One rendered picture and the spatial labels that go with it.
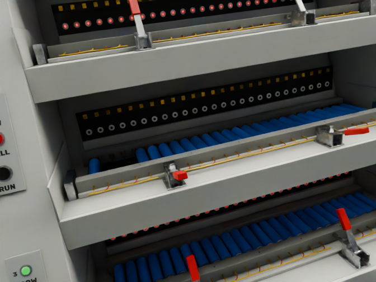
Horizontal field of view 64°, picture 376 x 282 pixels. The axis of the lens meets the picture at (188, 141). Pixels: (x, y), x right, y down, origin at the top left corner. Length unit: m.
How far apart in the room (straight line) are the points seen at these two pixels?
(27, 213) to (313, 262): 0.45
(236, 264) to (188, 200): 0.16
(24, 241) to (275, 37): 0.45
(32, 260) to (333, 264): 0.45
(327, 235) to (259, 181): 0.20
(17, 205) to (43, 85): 0.16
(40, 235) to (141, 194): 0.13
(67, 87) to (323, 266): 0.48
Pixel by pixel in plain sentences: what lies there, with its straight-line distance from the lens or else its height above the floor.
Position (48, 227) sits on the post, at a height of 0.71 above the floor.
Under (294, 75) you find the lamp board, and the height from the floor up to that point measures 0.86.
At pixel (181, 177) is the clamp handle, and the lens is 0.36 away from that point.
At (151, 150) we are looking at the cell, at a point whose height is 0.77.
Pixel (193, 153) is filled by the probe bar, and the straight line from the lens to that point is 0.47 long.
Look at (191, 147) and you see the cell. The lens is 0.51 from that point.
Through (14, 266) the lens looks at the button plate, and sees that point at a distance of 0.45.
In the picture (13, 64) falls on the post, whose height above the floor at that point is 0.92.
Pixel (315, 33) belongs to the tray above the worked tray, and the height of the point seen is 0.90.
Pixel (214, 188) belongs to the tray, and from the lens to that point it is 0.44.
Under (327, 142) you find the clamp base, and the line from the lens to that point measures 0.54.
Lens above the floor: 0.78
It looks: level
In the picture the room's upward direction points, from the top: 13 degrees counter-clockwise
